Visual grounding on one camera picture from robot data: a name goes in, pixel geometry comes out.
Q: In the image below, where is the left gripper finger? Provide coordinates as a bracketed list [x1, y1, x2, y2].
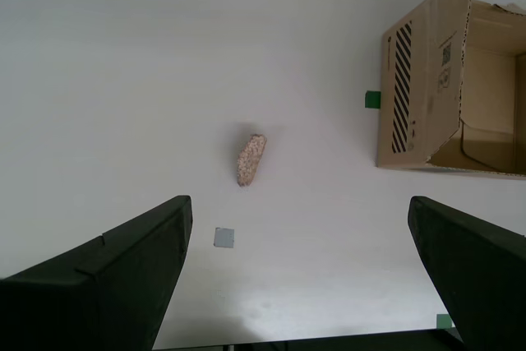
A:
[0, 195, 193, 351]
[407, 196, 526, 351]

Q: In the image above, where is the brown cardboard box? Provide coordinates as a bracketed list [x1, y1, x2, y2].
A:
[376, 0, 526, 179]

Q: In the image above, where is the pinkish speckled granite rock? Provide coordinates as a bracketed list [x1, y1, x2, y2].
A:
[236, 133, 268, 188]

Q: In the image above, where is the grey tape square marker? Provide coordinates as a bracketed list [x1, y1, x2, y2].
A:
[213, 227, 235, 249]

